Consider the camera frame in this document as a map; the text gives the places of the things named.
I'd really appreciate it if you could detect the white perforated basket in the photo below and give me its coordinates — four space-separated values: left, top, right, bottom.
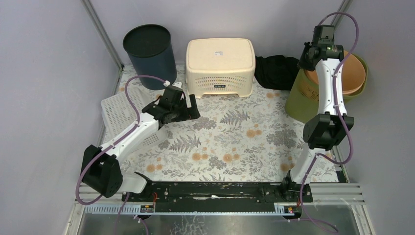
101 85 168 154

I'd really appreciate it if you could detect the dark blue cylindrical bin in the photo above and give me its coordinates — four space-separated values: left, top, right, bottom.
122 24 177 83

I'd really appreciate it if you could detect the black cloth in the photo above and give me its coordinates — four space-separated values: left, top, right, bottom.
254 55 299 91

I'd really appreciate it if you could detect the floral patterned table mat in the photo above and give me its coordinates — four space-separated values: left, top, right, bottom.
121 82 303 182

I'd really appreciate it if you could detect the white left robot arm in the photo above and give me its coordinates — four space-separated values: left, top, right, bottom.
78 85 201 201

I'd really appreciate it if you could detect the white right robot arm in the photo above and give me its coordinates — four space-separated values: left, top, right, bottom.
279 25 354 202

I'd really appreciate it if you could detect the cream perforated plastic basket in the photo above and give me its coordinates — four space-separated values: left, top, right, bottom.
185 38 255 98

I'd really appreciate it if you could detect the orange bucket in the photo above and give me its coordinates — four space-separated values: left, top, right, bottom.
297 54 367 101

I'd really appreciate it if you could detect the green ribbed waste bin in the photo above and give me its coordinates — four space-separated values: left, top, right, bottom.
285 54 368 123

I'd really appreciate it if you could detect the slotted aluminium cable rail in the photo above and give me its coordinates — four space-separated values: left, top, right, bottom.
85 201 298 217

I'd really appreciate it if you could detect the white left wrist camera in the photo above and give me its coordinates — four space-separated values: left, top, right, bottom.
163 81 184 96

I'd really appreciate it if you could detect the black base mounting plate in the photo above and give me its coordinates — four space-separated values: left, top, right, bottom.
122 181 313 206

